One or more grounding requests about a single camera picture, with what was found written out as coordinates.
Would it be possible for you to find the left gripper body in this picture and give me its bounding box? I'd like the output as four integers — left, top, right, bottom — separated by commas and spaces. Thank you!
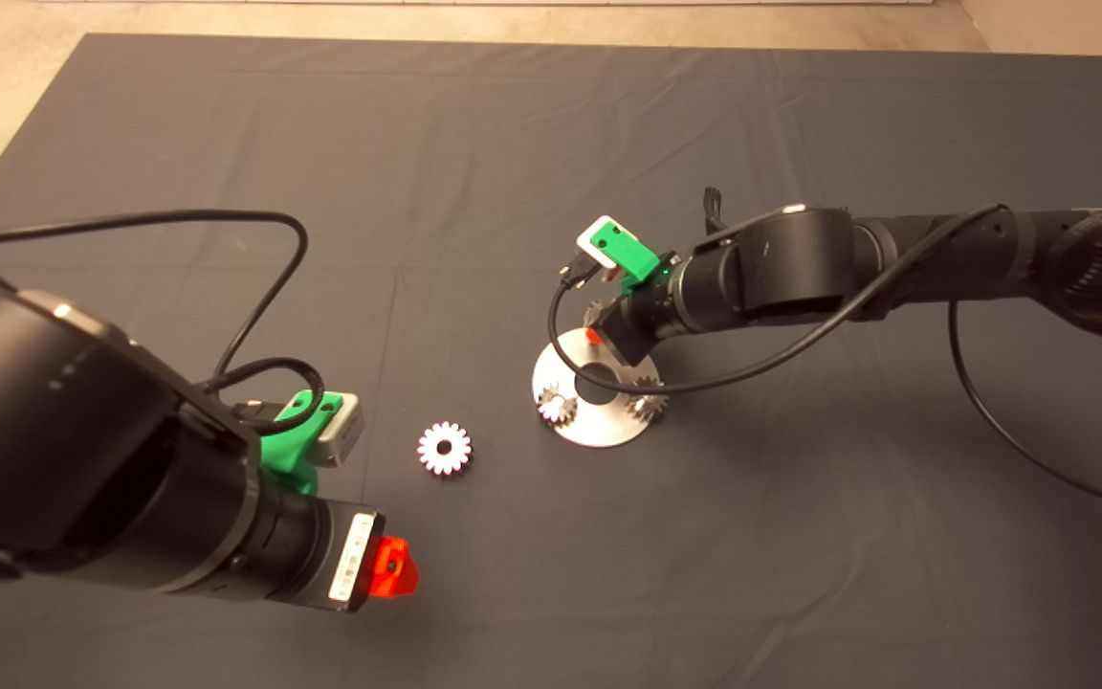
310, 498, 386, 613

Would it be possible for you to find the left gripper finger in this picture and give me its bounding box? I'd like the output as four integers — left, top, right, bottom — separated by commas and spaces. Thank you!
368, 535, 421, 599

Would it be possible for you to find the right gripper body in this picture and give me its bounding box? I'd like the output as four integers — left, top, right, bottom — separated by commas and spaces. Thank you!
601, 278, 692, 367

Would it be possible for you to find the white gear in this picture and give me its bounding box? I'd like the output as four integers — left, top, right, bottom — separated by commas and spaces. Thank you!
416, 421, 473, 478

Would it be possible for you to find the round metal plate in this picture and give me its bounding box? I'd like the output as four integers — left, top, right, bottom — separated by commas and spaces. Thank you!
532, 328, 662, 448

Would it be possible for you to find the dark grey table cloth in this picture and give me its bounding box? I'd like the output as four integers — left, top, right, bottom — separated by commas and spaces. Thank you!
0, 34, 1102, 689

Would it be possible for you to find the green right camera mount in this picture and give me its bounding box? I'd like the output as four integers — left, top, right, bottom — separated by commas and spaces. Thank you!
592, 222, 659, 290

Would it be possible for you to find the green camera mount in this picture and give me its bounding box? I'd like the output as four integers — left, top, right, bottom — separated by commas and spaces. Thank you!
259, 389, 342, 497
592, 222, 659, 290

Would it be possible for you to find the silver right camera box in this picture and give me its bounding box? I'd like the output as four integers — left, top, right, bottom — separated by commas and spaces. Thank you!
576, 216, 621, 269

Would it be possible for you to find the silver camera box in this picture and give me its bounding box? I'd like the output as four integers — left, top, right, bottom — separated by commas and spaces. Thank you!
576, 216, 621, 269
315, 392, 364, 468

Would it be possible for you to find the green left camera mount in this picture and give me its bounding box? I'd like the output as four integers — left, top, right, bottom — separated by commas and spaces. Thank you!
259, 389, 342, 497

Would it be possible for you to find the silver left camera box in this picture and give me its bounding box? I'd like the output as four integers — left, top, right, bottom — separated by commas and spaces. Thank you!
315, 392, 364, 468

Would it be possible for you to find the black left camera cable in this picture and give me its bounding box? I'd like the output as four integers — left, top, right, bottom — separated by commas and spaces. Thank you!
0, 211, 327, 436

